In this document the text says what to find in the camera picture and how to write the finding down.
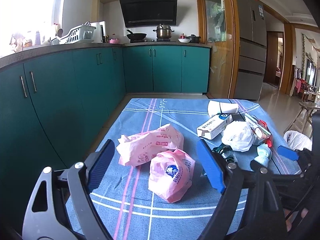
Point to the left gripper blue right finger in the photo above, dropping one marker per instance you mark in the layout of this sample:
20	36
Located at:
212	164

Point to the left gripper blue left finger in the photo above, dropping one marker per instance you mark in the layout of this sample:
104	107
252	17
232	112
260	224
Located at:
97	163

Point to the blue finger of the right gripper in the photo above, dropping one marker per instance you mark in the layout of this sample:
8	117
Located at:
288	153

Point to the white blue cardboard box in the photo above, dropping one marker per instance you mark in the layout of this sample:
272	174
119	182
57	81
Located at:
214	126

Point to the white bag-lined trash bin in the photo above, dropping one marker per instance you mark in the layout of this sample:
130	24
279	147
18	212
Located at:
297	141

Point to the teal lower kitchen cabinets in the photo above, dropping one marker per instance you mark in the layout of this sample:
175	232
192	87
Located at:
54	102

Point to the dark green foil wrapper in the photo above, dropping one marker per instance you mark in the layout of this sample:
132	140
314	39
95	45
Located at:
226	152

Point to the light blue cloth wipe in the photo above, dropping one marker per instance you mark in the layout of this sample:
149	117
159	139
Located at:
264	155

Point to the wooden stool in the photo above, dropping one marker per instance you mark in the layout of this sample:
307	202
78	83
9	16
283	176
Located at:
303	117

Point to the crumpled white plastic bag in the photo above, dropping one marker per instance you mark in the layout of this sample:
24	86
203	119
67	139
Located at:
238	135

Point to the bundled pink plastic bag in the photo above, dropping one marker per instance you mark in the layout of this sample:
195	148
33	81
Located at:
171	174

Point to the red white snack wrapper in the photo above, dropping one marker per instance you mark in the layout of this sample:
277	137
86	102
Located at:
261	133

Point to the flat pink plastic bag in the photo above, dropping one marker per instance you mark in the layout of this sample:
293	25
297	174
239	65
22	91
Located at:
140	148

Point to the blue plaid tablecloth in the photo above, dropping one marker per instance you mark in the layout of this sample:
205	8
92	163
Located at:
129	210

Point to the small black lidded pot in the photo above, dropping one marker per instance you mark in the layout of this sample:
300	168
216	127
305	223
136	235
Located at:
194	39

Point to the white bowl on counter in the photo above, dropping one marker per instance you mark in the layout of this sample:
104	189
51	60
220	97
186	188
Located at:
184	40

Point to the pink container on counter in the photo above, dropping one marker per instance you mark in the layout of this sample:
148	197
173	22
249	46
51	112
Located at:
114	41

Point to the white dish drying rack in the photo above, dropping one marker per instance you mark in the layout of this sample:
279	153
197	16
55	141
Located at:
80	34

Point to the black wok pan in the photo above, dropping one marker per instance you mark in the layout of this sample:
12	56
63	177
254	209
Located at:
135	36

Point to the wooden glass sliding door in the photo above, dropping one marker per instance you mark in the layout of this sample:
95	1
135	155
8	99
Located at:
219	28

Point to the grey multi-door refrigerator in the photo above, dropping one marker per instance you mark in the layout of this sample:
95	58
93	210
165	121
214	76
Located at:
252	56

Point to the stainless steel stock pot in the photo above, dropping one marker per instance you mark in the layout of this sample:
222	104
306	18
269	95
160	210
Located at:
163	31

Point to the black range hood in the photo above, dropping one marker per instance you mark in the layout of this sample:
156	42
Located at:
139	13

